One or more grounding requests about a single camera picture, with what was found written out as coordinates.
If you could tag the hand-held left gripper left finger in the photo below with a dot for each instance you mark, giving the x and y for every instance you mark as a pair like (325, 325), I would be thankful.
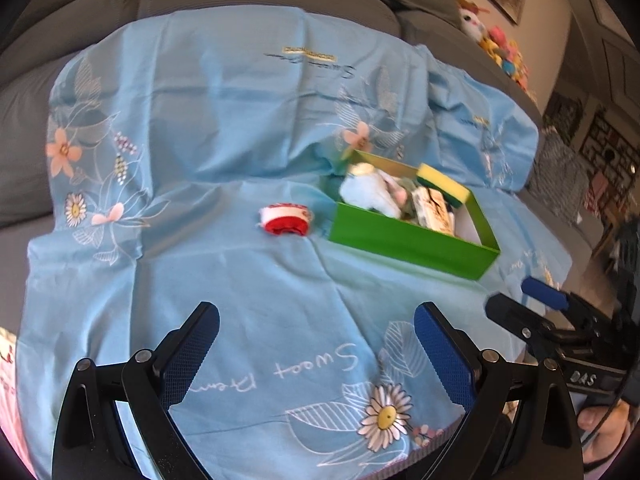
(190, 355)

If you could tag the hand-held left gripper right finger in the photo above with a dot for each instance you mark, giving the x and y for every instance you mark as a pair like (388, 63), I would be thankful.
(445, 355)

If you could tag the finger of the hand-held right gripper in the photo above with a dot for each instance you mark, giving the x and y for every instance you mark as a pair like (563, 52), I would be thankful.
(520, 322)
(542, 292)

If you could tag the green cardboard box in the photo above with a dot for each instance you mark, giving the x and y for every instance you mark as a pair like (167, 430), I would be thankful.
(400, 245)

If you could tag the orange and blue tissue pack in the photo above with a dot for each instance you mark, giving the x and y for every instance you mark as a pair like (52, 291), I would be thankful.
(432, 212)

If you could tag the sage green cloth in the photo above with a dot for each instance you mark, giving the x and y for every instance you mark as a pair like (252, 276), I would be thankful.
(409, 207)

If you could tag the yellow sponge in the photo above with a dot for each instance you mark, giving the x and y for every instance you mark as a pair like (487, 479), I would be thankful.
(440, 180)

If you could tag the red and white sock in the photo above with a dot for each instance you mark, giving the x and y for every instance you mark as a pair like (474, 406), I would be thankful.
(285, 222)

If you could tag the light blue elephant plush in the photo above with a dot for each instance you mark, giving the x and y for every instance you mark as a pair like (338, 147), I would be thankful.
(365, 192)

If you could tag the person's right hand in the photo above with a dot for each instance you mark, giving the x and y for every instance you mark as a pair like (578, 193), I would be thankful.
(605, 430)

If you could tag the grey checked pillow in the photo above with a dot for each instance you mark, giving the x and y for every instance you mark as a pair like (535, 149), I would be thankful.
(555, 175)

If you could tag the cartoon printed mat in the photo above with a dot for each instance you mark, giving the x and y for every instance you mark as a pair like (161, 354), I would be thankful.
(10, 375)

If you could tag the dark framed picture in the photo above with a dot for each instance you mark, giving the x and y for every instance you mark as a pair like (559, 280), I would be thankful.
(562, 112)

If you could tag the light blue floral sheet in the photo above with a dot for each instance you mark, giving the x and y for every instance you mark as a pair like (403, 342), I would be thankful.
(225, 135)

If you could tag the pile of colourful plush toys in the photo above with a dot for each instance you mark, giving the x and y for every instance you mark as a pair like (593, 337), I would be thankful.
(500, 45)

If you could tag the grey sofa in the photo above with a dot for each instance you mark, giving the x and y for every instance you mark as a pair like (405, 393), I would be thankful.
(75, 15)

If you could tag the black lattice wall decoration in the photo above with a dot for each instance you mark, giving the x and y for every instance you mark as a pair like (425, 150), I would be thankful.
(610, 150)

